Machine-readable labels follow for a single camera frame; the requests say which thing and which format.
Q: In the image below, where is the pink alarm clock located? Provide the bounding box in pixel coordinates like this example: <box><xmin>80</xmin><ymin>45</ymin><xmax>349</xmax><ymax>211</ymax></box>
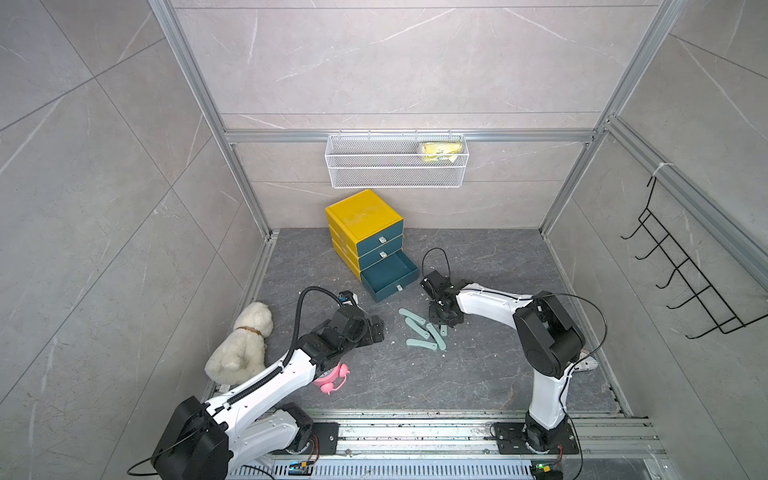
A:
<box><xmin>313</xmin><ymin>363</ymin><xmax>350</xmax><ymax>395</ymax></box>

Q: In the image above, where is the teal bottom drawer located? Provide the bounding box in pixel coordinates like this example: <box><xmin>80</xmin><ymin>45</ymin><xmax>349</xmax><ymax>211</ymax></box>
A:
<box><xmin>361</xmin><ymin>250</ymin><xmax>419</xmax><ymax>303</ymax></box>

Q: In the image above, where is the mint knife horizontal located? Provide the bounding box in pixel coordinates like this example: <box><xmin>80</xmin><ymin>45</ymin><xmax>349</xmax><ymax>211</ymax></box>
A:
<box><xmin>406</xmin><ymin>339</ymin><xmax>439</xmax><ymax>351</ymax></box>

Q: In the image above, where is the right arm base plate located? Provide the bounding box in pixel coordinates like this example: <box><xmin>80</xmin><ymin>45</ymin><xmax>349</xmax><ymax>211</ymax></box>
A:
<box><xmin>490</xmin><ymin>421</ymin><xmax>580</xmax><ymax>455</ymax></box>

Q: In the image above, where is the white wire wall basket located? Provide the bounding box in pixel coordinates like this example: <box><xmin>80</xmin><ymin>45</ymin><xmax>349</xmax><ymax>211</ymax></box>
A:
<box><xmin>324</xmin><ymin>133</ymin><xmax>470</xmax><ymax>189</ymax></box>

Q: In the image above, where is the yellow sponge in basket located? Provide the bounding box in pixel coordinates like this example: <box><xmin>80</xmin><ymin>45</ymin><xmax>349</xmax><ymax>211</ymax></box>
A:
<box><xmin>417</xmin><ymin>142</ymin><xmax>464</xmax><ymax>163</ymax></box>

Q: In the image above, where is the teal drawer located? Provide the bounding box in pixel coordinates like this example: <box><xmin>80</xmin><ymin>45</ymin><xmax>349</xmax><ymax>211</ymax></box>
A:
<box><xmin>361</xmin><ymin>250</ymin><xmax>419</xmax><ymax>303</ymax></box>
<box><xmin>358</xmin><ymin>235</ymin><xmax>403</xmax><ymax>270</ymax></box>
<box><xmin>356</xmin><ymin>220</ymin><xmax>403</xmax><ymax>257</ymax></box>

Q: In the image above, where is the yellow drawer cabinet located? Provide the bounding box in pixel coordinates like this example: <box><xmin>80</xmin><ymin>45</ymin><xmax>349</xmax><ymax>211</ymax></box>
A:
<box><xmin>325</xmin><ymin>189</ymin><xmax>404</xmax><ymax>279</ymax></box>

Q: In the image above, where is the black wire hook rack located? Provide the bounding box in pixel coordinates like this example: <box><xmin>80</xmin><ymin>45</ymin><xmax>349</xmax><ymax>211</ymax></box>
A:
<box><xmin>620</xmin><ymin>176</ymin><xmax>767</xmax><ymax>340</ymax></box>

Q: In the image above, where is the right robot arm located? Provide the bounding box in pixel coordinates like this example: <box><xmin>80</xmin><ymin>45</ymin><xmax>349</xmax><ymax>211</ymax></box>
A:
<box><xmin>420</xmin><ymin>266</ymin><xmax>598</xmax><ymax>454</ymax></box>

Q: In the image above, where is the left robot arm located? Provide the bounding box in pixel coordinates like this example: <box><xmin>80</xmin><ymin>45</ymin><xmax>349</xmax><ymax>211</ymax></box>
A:
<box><xmin>145</xmin><ymin>287</ymin><xmax>384</xmax><ymax>479</ymax></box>

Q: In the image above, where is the white plush dog toy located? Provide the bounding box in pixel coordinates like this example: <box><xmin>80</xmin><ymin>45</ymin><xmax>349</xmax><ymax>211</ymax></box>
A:
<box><xmin>205</xmin><ymin>302</ymin><xmax>274</xmax><ymax>386</ymax></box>

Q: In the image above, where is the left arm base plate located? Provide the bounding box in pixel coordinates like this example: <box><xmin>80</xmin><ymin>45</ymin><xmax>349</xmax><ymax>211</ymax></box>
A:
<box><xmin>256</xmin><ymin>421</ymin><xmax>341</xmax><ymax>456</ymax></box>

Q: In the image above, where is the teal top drawer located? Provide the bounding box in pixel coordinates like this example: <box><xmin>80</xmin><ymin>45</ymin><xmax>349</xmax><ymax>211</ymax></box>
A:
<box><xmin>356</xmin><ymin>220</ymin><xmax>403</xmax><ymax>257</ymax></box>

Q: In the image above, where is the mint knife top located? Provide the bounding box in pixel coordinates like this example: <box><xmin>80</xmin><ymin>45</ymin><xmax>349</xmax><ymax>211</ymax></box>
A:
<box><xmin>398</xmin><ymin>308</ymin><xmax>427</xmax><ymax>326</ymax></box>

